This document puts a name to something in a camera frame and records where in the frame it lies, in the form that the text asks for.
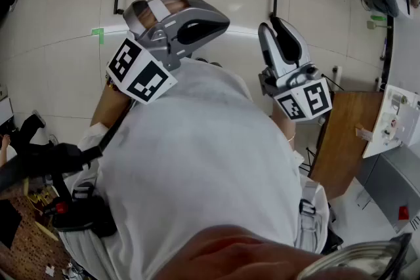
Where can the person's dark shoes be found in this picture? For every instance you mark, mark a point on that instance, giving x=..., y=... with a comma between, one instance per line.
x=213, y=64

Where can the person's face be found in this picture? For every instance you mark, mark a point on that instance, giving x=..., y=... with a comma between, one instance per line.
x=229, y=255

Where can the green floor tape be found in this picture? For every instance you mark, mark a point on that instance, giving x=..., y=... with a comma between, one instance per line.
x=100, y=32

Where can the white black-edged curved desk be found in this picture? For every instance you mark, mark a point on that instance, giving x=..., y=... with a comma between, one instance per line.
x=407, y=52

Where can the pen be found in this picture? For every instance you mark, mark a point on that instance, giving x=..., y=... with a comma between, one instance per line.
x=383, y=49

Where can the small white cylinder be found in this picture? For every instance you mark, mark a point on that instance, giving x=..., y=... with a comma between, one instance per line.
x=337, y=74

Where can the person's right forearm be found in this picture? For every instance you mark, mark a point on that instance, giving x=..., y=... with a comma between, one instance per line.
x=283, y=128

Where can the black waist pouch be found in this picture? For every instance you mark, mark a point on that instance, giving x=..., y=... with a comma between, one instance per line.
x=85, y=223

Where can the person in white coat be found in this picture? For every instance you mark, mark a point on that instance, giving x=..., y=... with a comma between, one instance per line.
x=197, y=157

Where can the brown perforated mat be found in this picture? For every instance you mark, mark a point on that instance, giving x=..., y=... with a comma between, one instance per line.
x=26, y=246

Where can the eyeglasses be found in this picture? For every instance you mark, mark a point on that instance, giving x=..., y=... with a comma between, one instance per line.
x=361, y=250

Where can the brown wooden table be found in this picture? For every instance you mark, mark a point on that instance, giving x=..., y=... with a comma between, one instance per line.
x=341, y=141

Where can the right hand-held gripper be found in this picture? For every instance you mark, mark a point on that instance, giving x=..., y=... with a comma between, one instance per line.
x=315, y=98

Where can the person's left forearm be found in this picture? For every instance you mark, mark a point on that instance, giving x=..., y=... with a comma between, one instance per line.
x=108, y=105

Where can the grey metal cabinet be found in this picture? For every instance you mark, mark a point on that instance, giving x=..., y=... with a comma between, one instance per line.
x=393, y=180

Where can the white tray with small items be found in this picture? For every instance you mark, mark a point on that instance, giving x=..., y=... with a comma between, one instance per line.
x=377, y=128

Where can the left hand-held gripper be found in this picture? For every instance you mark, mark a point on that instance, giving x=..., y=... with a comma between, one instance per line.
x=138, y=75

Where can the person's left hand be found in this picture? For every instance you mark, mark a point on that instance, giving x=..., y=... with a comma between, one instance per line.
x=146, y=19

